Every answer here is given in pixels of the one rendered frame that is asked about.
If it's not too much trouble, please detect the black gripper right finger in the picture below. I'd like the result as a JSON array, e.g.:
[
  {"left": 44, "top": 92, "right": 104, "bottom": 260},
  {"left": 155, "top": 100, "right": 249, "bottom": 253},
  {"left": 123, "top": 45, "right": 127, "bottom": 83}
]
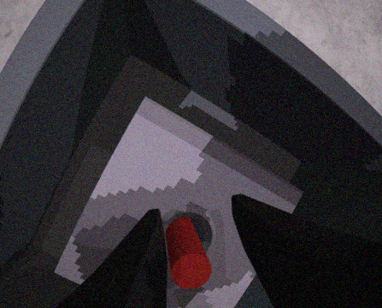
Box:
[{"left": 231, "top": 194, "right": 382, "bottom": 308}]

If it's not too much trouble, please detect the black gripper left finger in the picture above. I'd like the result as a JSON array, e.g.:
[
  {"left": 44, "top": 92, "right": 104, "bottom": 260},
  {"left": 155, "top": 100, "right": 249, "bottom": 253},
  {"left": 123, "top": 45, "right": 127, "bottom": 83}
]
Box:
[{"left": 55, "top": 209, "right": 167, "bottom": 308}]

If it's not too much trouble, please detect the dark grey box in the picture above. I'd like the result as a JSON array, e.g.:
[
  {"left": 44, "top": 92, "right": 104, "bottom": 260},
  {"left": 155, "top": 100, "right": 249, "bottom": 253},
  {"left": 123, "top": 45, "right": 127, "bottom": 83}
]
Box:
[{"left": 0, "top": 0, "right": 382, "bottom": 308}]

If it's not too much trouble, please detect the red peg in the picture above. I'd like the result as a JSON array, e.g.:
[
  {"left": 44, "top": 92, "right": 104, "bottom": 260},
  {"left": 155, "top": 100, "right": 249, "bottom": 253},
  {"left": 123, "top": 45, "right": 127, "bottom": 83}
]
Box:
[{"left": 166, "top": 216, "right": 212, "bottom": 288}]

